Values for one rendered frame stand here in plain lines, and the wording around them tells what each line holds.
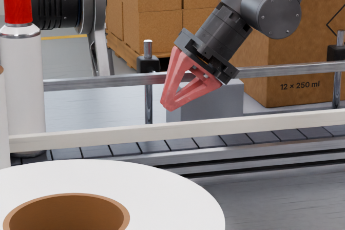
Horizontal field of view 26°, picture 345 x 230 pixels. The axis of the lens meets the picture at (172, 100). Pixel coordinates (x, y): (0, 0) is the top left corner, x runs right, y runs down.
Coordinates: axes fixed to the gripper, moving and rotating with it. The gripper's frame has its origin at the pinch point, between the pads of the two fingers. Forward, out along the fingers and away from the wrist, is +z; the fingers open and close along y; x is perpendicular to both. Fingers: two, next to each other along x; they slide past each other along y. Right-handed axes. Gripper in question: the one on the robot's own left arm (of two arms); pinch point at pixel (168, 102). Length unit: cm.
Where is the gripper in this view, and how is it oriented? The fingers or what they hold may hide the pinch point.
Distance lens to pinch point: 99.8
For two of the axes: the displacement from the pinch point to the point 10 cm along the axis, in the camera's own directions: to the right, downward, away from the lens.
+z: -6.1, 7.8, 0.8
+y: 2.5, 2.9, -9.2
